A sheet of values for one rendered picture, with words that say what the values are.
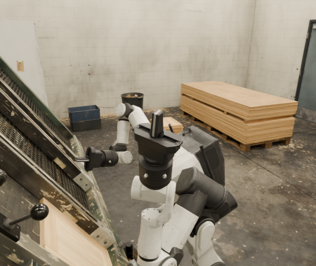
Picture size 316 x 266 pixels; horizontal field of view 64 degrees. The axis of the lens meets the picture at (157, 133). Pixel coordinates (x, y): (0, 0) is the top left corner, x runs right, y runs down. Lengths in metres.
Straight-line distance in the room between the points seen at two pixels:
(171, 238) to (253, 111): 3.63
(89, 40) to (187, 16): 2.48
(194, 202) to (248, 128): 3.56
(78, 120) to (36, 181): 4.39
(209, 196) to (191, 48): 6.33
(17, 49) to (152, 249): 4.35
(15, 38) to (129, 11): 2.73
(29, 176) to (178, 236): 0.57
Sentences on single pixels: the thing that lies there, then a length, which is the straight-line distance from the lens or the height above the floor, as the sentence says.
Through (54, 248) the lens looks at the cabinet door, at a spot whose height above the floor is 1.20.
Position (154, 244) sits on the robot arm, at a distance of 0.80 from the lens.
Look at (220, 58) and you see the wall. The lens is 7.57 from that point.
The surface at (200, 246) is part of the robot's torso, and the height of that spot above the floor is 0.88.
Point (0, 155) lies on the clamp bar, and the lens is 1.01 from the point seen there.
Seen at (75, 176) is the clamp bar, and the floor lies 1.01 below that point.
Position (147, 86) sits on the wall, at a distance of 6.67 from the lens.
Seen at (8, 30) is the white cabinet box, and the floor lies 1.91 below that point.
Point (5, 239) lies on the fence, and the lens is 0.72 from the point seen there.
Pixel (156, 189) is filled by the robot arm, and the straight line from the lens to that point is 0.69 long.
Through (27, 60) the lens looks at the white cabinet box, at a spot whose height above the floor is 1.46.
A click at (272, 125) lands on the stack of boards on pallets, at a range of 4.72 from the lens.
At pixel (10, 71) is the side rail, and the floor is 1.54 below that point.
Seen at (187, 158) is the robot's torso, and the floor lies 1.36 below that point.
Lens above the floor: 1.80
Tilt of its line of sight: 20 degrees down
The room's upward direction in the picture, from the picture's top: straight up
